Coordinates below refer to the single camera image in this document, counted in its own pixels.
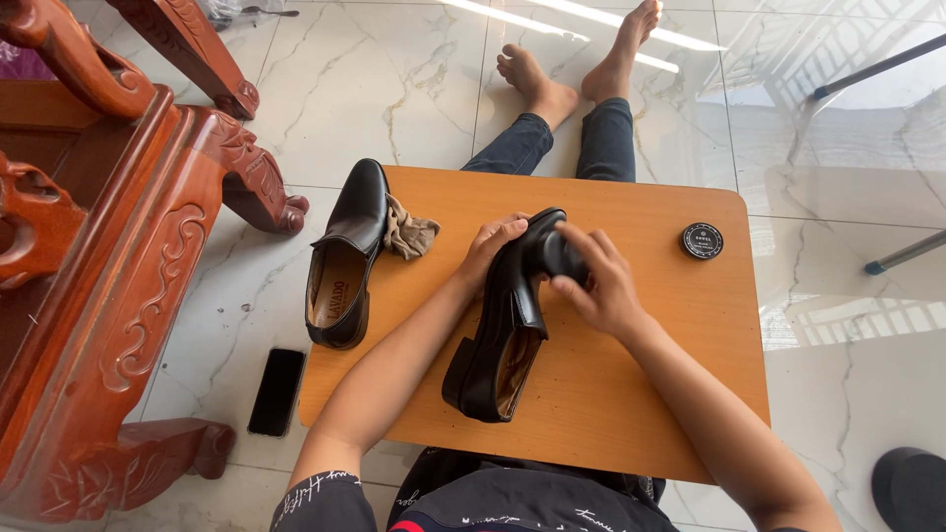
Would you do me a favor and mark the clear plastic bag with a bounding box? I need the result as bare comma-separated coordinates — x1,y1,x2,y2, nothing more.
195,0,301,32

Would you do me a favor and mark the person's left leg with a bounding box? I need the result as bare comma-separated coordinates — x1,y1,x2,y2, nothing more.
460,43,580,177

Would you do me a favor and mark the person's right hand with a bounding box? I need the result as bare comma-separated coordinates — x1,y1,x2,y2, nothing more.
548,220,647,341

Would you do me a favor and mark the round black polish tin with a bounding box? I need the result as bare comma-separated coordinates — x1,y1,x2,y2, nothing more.
680,222,725,262

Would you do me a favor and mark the person's leg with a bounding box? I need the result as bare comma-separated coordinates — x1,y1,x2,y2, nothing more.
460,43,580,177
575,0,664,183

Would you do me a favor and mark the black polish sponge applicator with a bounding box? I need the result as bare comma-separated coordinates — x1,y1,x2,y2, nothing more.
540,229,592,286

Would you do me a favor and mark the beige crumpled cloth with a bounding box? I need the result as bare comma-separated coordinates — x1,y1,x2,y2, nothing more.
383,194,442,261

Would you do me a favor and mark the person's left hand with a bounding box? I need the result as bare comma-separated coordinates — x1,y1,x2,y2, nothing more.
457,213,532,297

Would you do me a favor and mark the small wooden lap table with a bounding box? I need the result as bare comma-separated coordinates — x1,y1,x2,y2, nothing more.
298,166,772,486

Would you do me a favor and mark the black smartphone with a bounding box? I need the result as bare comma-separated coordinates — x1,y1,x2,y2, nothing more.
247,347,308,439

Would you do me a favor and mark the person's black printed shirt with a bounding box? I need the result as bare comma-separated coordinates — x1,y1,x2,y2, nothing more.
270,446,681,532

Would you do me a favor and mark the purple patterned cloth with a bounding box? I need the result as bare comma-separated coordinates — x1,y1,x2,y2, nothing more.
0,40,59,81

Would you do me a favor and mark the carved red wooden chair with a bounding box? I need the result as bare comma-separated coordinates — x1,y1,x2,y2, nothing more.
0,0,311,526

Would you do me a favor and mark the grey metal leg blue cap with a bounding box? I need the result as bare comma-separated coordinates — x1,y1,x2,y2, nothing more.
864,230,946,276
813,33,946,101

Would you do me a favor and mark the person's right leg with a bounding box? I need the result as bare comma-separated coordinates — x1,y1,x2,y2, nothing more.
575,0,664,183

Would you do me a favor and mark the black round object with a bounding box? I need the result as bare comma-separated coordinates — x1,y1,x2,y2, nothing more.
871,446,946,532

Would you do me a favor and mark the carved red wooden furniture leg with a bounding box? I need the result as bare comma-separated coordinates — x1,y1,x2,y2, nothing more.
103,0,261,121

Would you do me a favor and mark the black leather shoe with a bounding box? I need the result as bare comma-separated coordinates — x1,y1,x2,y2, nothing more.
305,158,391,351
442,207,592,424

